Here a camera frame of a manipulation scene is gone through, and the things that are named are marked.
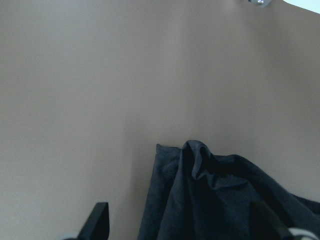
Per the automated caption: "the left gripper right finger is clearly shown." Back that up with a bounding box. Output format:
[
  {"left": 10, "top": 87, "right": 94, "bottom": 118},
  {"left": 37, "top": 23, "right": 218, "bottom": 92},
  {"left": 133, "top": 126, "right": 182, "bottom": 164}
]
[{"left": 251, "top": 201, "right": 319, "bottom": 240}]

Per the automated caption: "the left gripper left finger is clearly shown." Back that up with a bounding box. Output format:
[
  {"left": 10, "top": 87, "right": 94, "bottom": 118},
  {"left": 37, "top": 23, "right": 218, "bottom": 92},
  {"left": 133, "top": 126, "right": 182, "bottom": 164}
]
[{"left": 62, "top": 202, "right": 110, "bottom": 240}]

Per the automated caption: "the black printed t-shirt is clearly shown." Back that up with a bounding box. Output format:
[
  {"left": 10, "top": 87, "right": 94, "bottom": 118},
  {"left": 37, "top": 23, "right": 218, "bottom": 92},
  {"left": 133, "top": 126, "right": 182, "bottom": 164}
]
[{"left": 138, "top": 140, "right": 320, "bottom": 240}]

